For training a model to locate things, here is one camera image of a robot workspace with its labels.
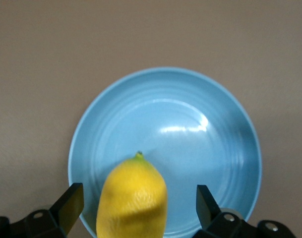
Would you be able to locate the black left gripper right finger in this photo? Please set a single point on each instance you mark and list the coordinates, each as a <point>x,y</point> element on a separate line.
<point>210,210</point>

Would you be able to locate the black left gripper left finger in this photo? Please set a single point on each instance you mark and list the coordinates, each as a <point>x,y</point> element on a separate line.
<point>66,210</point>

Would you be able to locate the yellow lemon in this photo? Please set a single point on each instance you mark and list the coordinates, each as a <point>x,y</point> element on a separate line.
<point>132,198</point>

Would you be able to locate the blue round plate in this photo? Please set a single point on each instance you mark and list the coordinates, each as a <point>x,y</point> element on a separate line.
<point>190,138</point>

